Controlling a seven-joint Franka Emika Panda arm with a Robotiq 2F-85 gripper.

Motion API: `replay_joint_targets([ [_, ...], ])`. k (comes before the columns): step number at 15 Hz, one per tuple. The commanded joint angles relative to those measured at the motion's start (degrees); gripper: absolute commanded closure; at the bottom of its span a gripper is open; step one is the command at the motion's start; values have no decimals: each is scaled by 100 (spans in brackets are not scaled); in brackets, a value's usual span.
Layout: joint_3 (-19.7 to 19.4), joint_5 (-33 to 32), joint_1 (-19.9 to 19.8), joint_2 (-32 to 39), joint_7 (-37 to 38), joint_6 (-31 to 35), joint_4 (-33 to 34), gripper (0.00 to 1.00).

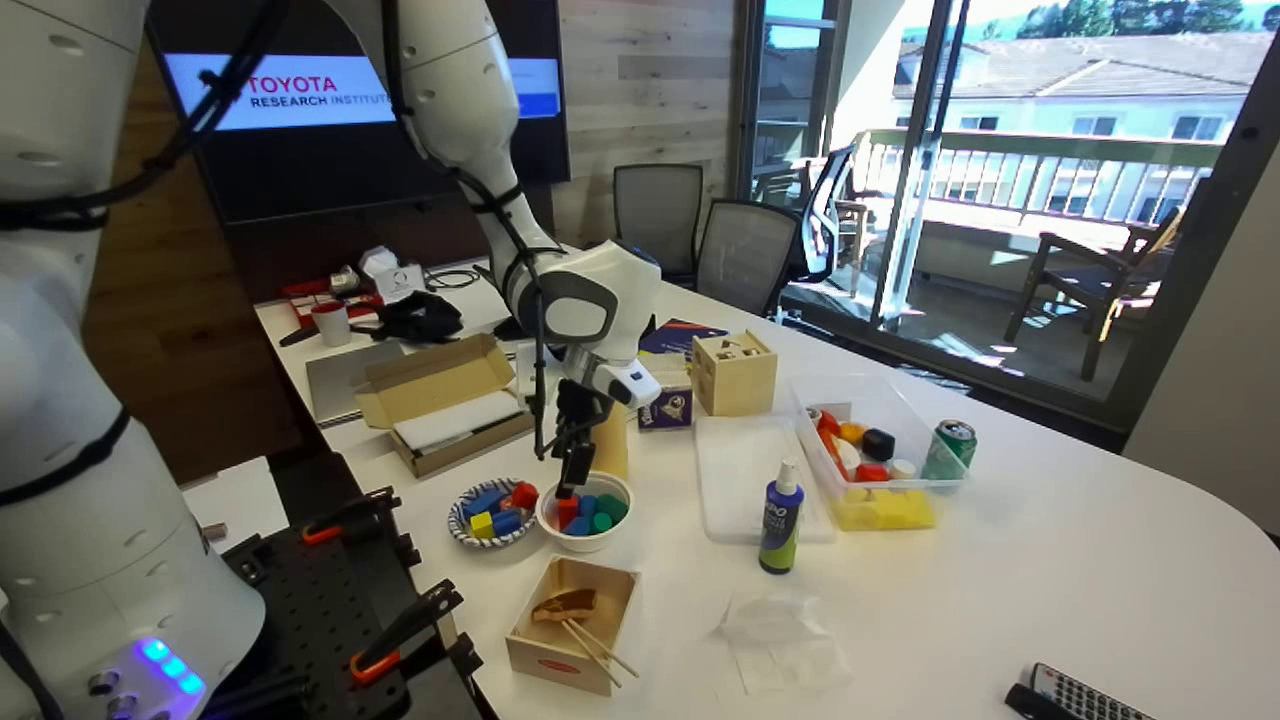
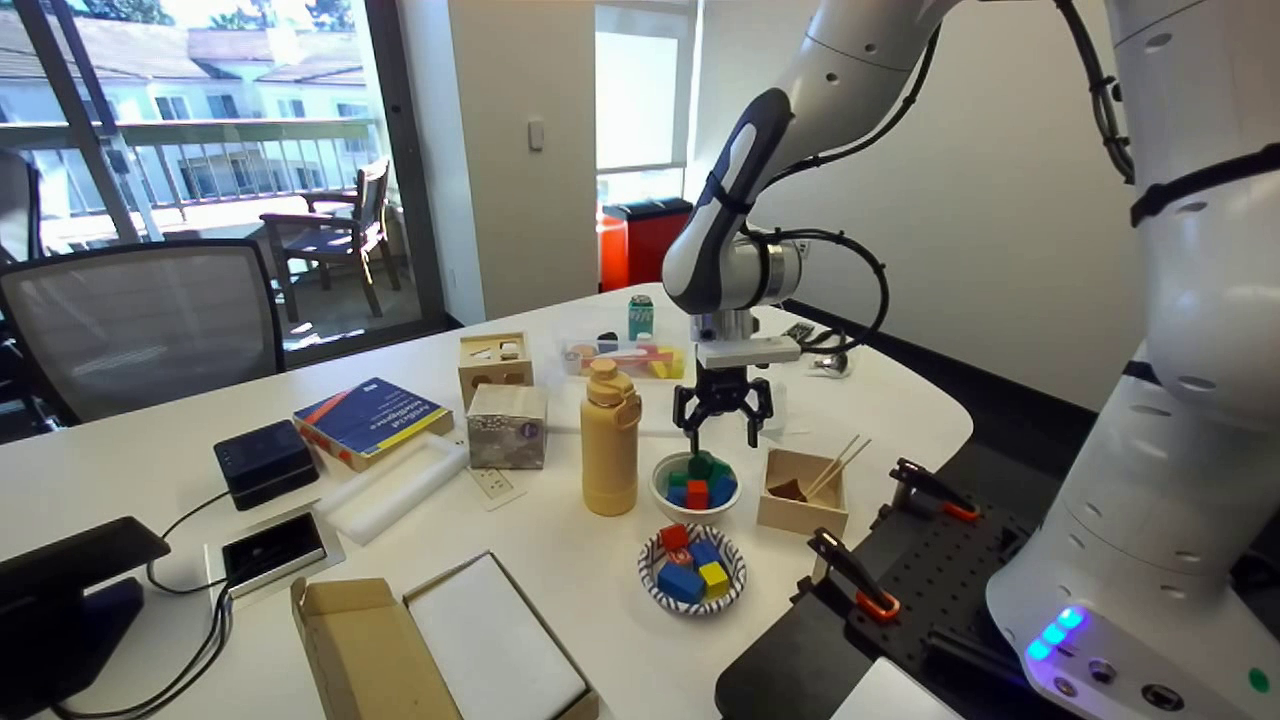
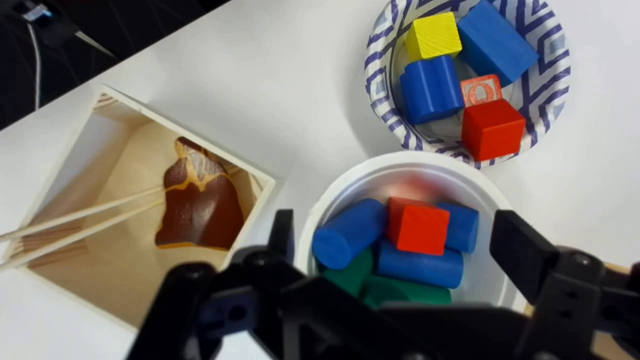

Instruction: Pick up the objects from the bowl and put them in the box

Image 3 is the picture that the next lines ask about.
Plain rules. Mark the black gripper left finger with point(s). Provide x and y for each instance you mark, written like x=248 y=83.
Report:
x=200 y=300

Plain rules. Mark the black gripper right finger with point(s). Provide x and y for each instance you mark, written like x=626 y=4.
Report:
x=581 y=300

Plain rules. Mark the brown giraffe pattern toy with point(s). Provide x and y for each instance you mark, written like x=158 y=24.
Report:
x=200 y=207

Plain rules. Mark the red wooden cube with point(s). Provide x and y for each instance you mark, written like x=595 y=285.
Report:
x=493 y=131
x=418 y=227

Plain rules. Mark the open wooden box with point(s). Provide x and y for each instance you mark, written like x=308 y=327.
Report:
x=121 y=280

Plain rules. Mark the white plastic bowl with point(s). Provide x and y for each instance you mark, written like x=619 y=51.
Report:
x=412 y=175

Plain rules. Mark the blue patterned paper bowl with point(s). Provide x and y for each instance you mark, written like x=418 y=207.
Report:
x=553 y=87

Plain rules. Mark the wooden chopstick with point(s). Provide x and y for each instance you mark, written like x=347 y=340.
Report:
x=87 y=232
x=87 y=212

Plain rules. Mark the green wooden block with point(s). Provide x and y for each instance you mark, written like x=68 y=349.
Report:
x=351 y=274
x=406 y=293

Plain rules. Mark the red letter block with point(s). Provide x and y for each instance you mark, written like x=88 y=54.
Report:
x=481 y=91

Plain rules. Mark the blue bridge shaped block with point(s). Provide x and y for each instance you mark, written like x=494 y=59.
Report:
x=431 y=91

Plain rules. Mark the blue rectangular wooden block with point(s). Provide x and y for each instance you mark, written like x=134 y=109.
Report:
x=497 y=40

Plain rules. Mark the yellow wooden cube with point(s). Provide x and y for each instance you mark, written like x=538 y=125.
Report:
x=434 y=34

